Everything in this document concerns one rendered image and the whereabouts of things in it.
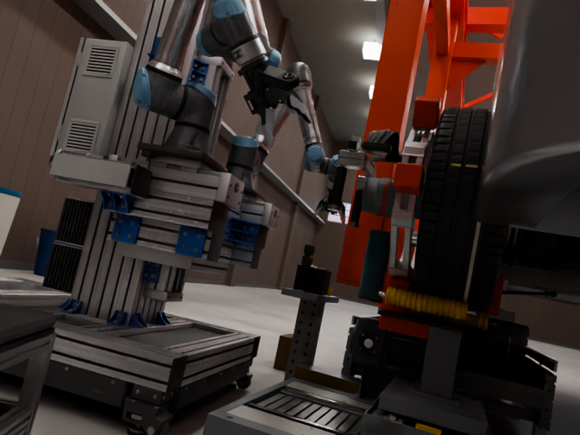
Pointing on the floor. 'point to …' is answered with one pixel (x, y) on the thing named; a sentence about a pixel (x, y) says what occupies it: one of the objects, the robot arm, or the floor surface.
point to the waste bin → (44, 250)
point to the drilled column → (305, 335)
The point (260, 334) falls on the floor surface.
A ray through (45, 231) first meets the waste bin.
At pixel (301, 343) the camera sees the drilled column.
